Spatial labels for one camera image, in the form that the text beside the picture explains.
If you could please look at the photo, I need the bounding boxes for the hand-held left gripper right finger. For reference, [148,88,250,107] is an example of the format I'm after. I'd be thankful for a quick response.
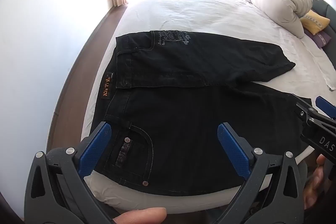
[217,122,305,224]

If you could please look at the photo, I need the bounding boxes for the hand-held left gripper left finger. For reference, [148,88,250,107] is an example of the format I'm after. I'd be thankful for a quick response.
[24,122,121,224]

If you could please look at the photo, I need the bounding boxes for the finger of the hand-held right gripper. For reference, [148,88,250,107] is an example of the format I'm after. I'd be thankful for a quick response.
[295,101,319,123]
[315,96,336,122]

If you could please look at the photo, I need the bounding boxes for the black denim pants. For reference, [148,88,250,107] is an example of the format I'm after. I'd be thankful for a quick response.
[91,30,313,196]

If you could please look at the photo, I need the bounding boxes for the person's right hand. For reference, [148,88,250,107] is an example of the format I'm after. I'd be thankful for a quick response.
[304,154,329,212]

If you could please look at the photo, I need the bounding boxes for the person's left hand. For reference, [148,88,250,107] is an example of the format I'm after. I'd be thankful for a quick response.
[112,207,167,224]

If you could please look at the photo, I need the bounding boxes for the purple pillow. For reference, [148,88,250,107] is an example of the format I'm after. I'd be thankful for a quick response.
[304,30,332,50]

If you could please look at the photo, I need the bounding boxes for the yellow pillow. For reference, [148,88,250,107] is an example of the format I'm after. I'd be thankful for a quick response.
[299,9,331,36]

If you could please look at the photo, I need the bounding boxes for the rolled white duvet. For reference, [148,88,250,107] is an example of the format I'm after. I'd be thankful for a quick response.
[234,0,314,39]

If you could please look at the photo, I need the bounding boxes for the bed with white sheet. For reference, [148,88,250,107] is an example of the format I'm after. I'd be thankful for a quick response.
[80,0,336,214]

